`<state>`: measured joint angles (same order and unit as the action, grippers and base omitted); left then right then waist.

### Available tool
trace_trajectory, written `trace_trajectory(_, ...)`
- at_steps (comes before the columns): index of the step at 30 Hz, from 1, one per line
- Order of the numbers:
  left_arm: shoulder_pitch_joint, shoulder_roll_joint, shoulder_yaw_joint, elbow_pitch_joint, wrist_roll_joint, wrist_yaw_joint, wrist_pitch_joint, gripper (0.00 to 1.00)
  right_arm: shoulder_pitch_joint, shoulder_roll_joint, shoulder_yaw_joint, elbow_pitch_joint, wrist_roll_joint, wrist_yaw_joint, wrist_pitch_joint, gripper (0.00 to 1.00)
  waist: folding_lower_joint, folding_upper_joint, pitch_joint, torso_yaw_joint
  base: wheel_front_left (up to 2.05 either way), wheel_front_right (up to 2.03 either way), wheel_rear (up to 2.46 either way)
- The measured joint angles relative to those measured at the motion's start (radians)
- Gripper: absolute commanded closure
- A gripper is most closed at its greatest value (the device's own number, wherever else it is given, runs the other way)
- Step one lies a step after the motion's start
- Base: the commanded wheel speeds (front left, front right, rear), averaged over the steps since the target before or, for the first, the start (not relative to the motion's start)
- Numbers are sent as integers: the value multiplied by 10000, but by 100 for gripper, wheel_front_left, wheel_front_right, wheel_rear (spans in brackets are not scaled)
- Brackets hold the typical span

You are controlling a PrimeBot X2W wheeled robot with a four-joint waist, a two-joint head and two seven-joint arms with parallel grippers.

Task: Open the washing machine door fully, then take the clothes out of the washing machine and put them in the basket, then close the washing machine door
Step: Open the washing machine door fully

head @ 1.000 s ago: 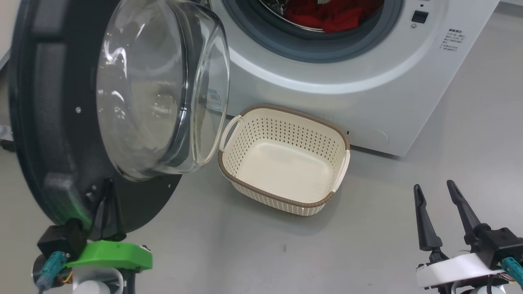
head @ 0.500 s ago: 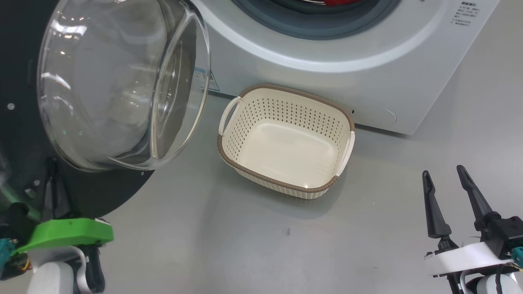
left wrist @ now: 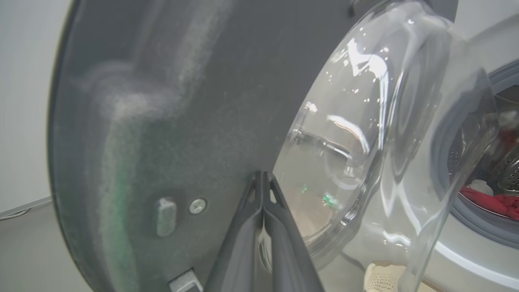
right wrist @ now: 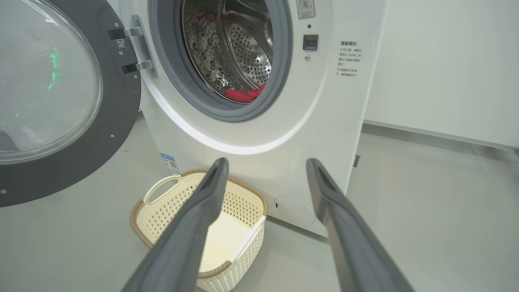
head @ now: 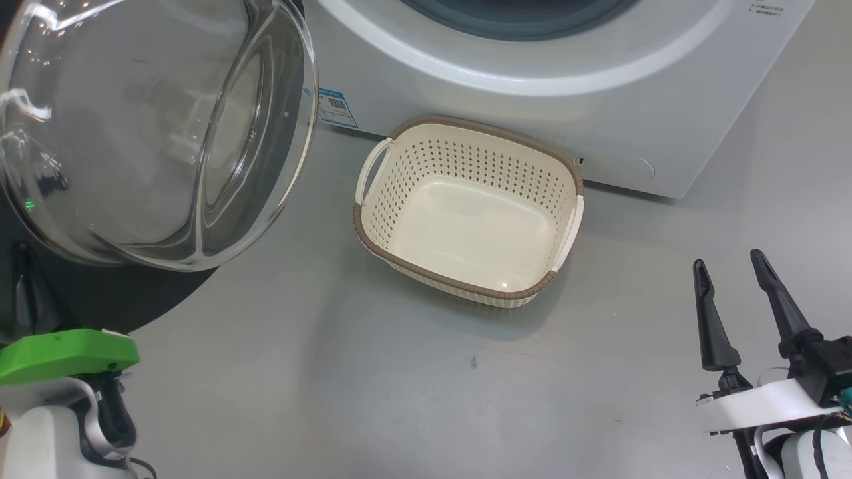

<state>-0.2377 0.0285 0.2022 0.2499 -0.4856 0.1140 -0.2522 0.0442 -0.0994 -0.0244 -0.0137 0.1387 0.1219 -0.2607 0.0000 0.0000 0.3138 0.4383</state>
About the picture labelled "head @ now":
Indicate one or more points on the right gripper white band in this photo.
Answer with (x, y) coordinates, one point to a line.
(752, 406)

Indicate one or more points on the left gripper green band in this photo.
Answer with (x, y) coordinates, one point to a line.
(60, 356)

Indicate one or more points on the round glass washer door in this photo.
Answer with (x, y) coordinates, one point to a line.
(133, 133)

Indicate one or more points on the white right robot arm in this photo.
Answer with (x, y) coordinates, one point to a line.
(799, 456)

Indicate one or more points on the white front-load washing machine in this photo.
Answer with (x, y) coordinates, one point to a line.
(532, 120)

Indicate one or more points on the cream perforated laundry basket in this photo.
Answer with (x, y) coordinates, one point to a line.
(466, 226)

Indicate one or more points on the small grey text label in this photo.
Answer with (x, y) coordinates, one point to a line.
(765, 8)

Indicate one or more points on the blue energy label sticker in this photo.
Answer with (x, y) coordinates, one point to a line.
(336, 106)

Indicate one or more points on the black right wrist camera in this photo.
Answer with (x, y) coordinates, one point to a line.
(825, 366)

